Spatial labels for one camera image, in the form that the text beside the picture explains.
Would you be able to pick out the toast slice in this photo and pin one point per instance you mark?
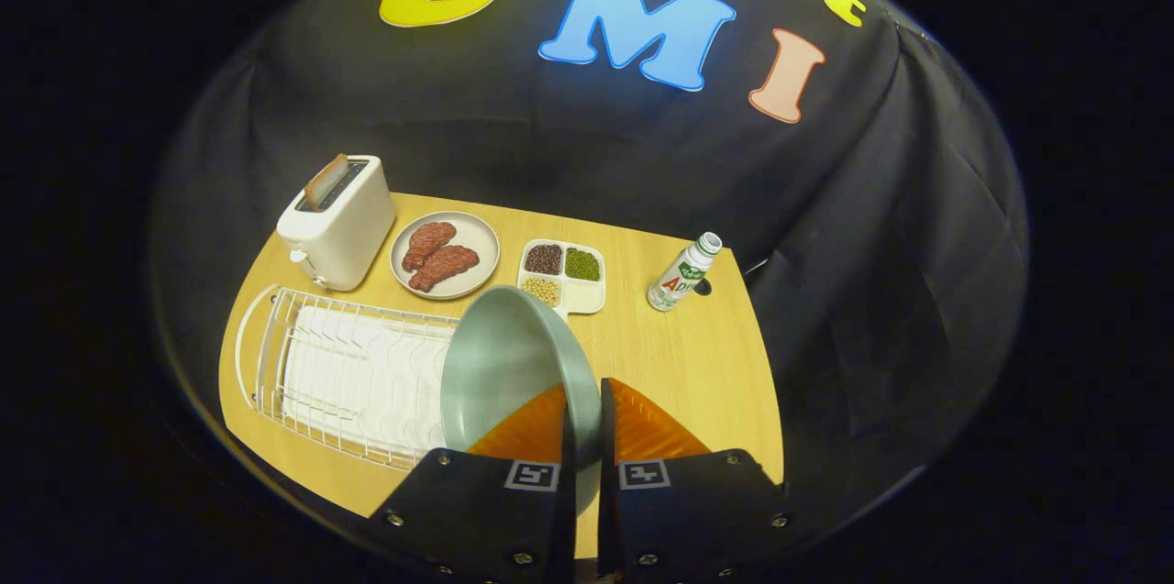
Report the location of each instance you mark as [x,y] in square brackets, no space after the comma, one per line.
[326,181]

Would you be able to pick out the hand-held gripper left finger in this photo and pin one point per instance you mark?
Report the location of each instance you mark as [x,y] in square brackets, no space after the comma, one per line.
[495,520]

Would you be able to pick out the white toaster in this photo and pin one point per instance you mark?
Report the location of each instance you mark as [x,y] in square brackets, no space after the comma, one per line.
[344,231]

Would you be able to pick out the white green drink bottle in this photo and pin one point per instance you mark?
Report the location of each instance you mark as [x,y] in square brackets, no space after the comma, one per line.
[679,277]

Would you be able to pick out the pale green plate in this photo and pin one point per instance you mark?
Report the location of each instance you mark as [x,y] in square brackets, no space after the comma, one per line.
[504,364]

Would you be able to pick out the white divided tray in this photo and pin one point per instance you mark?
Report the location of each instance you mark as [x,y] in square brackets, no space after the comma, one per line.
[587,296]

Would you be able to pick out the pile of yellow beans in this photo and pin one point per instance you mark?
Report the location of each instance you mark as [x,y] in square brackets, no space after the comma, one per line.
[541,292]

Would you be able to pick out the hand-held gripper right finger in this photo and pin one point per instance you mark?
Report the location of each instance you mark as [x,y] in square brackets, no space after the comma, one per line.
[688,520]

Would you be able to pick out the beige round plate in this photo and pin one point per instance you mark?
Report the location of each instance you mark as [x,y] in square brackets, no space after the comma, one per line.
[479,240]

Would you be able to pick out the red meat slice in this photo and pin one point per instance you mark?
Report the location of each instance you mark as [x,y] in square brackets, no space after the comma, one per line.
[429,243]
[445,267]

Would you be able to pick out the pile of dark beans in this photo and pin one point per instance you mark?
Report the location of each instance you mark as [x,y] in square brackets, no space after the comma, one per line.
[543,259]

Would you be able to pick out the pile of green beans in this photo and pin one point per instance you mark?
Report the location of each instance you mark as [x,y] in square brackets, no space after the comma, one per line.
[582,264]

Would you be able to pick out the black backdrop cloth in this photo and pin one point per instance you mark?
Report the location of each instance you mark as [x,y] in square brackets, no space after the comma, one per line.
[550,144]

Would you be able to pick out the white drip tray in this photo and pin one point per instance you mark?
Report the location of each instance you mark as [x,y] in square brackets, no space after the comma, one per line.
[358,382]

